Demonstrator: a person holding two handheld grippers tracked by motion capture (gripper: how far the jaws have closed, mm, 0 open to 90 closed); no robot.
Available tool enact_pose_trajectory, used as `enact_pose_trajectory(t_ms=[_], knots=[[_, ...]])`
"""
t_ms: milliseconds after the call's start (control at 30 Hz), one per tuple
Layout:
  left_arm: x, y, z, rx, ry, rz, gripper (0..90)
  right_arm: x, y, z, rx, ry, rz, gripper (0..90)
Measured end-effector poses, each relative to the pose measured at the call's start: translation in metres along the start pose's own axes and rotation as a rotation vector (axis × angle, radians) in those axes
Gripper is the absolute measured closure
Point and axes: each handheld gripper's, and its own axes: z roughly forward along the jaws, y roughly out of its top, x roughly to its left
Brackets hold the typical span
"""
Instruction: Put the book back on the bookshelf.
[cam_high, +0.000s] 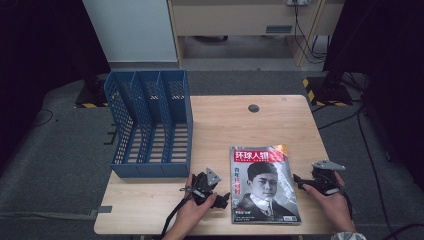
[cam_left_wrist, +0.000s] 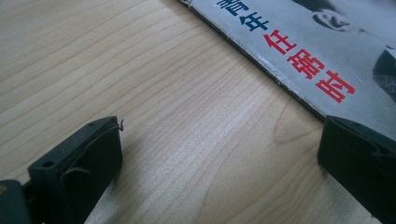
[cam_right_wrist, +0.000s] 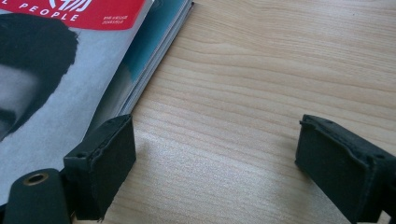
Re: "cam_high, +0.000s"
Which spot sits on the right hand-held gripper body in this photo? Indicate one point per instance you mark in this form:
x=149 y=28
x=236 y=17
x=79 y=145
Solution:
x=325 y=180

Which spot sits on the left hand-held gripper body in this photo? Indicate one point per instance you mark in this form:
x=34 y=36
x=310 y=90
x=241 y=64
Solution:
x=204 y=191

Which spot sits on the magazine with portrait cover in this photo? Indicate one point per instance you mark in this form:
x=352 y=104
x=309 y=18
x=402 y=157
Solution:
x=266 y=186

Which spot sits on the blue plastic file rack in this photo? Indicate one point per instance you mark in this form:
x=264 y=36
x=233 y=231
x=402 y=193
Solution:
x=150 y=170

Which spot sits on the person's left hand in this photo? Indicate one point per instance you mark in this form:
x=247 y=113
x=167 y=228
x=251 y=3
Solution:
x=191 y=215

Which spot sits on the person's right hand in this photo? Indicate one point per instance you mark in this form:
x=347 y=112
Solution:
x=336 y=208

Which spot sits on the black stand base striped tape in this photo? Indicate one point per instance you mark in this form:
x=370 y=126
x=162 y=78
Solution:
x=328 y=93
x=90 y=96

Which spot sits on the dark round table grommet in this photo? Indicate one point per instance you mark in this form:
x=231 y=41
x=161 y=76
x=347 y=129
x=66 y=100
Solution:
x=253 y=108

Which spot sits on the grey tape piece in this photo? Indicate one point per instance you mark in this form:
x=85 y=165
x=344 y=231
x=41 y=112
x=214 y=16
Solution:
x=104 y=209

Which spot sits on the black curtain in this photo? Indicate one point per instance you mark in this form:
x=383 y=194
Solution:
x=393 y=66
x=40 y=50

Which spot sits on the grey vent grille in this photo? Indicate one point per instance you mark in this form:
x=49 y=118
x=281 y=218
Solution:
x=279 y=29

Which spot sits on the light wooden desk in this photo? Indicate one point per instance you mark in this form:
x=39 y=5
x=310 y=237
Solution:
x=233 y=18

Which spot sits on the white cabinet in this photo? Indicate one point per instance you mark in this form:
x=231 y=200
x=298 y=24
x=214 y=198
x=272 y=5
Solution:
x=133 y=30

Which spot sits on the white power strip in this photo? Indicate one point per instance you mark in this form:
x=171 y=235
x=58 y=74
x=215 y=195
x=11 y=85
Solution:
x=298 y=2

